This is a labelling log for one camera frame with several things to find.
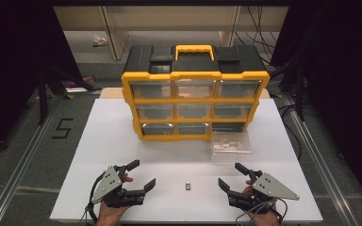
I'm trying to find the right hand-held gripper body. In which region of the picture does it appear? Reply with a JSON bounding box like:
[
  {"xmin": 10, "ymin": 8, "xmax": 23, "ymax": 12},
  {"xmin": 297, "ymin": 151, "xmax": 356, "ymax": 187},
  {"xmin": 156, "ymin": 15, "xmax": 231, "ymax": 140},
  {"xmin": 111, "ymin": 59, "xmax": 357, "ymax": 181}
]
[{"xmin": 227, "ymin": 169, "xmax": 301, "ymax": 215}]

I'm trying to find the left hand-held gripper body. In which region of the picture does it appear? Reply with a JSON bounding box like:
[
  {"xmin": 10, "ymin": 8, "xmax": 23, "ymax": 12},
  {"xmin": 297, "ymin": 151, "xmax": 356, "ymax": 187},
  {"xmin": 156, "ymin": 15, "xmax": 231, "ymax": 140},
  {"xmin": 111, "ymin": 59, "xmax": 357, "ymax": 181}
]
[{"xmin": 90, "ymin": 164, "xmax": 147, "ymax": 209}]

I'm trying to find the clear plastic drawer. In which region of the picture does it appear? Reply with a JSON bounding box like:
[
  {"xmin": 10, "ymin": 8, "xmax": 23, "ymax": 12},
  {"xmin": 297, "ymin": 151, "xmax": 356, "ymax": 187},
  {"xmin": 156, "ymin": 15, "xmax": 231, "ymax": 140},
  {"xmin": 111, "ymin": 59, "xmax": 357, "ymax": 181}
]
[{"xmin": 211, "ymin": 131, "xmax": 253, "ymax": 162}]

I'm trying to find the yellow black drawer cabinet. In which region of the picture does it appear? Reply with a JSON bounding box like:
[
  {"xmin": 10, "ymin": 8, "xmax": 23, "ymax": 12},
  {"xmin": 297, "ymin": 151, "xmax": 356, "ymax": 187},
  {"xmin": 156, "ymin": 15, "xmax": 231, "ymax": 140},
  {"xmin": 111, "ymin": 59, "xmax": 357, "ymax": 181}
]
[{"xmin": 121, "ymin": 43, "xmax": 272, "ymax": 142}]

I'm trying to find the person's left hand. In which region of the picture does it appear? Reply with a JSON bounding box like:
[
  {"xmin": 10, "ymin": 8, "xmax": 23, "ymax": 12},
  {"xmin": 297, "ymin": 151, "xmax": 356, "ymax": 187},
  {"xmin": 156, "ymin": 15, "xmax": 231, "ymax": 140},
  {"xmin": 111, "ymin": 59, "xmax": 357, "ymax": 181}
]
[{"xmin": 95, "ymin": 173, "xmax": 135, "ymax": 226}]

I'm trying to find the set of clear cabinet drawers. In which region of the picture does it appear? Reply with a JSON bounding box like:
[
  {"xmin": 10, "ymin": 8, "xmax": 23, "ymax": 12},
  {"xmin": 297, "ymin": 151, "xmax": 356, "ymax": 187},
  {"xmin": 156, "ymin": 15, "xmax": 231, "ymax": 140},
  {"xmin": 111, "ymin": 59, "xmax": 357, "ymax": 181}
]
[{"xmin": 129, "ymin": 78, "xmax": 262, "ymax": 137}]

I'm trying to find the white paper sheet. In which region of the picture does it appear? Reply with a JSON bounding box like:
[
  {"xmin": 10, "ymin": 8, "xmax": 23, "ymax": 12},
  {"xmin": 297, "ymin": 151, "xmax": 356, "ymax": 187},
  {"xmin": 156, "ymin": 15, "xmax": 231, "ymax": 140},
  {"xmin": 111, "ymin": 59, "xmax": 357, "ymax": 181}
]
[{"xmin": 64, "ymin": 87, "xmax": 89, "ymax": 94}]

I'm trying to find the pink item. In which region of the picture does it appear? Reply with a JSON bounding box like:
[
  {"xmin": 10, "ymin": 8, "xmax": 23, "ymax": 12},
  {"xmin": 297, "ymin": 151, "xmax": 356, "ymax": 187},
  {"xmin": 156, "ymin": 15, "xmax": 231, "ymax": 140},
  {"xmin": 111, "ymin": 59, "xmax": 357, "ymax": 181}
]
[{"xmin": 67, "ymin": 74, "xmax": 96, "ymax": 89}]

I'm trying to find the black tripod stand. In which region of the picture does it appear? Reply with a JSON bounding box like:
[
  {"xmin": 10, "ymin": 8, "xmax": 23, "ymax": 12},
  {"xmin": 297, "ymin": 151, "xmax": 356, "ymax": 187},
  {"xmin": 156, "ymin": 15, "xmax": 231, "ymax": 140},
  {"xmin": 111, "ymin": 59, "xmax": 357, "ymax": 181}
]
[{"xmin": 36, "ymin": 64, "xmax": 103, "ymax": 126}]

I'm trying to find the white crumpled cloth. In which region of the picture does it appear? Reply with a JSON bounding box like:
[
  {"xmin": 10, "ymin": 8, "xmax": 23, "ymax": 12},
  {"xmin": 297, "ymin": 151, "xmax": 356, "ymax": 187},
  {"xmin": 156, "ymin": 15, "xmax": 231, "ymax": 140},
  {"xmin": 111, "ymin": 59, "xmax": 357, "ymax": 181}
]
[{"xmin": 91, "ymin": 34, "xmax": 110, "ymax": 48}]

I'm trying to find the black curtain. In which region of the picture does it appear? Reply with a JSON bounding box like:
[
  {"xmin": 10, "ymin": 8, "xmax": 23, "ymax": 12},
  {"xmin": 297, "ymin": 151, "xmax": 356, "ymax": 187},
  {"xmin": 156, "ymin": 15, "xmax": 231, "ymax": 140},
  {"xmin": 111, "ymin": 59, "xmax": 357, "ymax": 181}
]
[
  {"xmin": 269, "ymin": 0, "xmax": 362, "ymax": 208},
  {"xmin": 0, "ymin": 0, "xmax": 83, "ymax": 164}
]

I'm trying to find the beige wooden furniture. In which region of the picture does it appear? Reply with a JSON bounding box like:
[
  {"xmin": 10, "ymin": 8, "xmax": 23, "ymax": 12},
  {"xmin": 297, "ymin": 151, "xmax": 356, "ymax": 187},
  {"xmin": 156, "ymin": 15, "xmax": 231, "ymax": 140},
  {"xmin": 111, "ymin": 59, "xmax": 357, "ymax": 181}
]
[{"xmin": 52, "ymin": 5, "xmax": 289, "ymax": 62}]

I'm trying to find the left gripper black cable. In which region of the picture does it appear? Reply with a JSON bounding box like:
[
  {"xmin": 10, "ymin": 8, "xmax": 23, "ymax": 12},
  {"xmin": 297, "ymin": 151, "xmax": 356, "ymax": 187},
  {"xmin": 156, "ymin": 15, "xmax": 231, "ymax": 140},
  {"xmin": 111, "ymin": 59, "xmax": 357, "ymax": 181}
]
[{"xmin": 79, "ymin": 170, "xmax": 108, "ymax": 226}]

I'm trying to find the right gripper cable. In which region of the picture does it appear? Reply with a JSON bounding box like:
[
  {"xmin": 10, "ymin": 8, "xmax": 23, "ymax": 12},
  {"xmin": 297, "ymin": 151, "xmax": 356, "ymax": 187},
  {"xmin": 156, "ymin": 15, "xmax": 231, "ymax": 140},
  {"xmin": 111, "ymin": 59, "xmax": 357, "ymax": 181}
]
[{"xmin": 234, "ymin": 197, "xmax": 289, "ymax": 226}]

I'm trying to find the aluminium floor rail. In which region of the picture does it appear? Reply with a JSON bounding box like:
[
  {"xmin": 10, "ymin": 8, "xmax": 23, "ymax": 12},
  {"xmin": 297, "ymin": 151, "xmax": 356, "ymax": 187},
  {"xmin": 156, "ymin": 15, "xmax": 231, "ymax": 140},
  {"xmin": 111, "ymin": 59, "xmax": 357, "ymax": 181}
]
[
  {"xmin": 0, "ymin": 93, "xmax": 64, "ymax": 226},
  {"xmin": 281, "ymin": 93, "xmax": 362, "ymax": 226}
]

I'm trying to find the bundle of black cables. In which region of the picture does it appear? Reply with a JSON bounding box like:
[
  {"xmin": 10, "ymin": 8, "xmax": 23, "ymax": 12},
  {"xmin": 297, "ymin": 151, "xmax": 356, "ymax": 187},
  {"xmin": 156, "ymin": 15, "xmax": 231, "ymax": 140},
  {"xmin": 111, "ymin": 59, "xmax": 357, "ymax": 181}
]
[{"xmin": 234, "ymin": 5, "xmax": 281, "ymax": 66}]

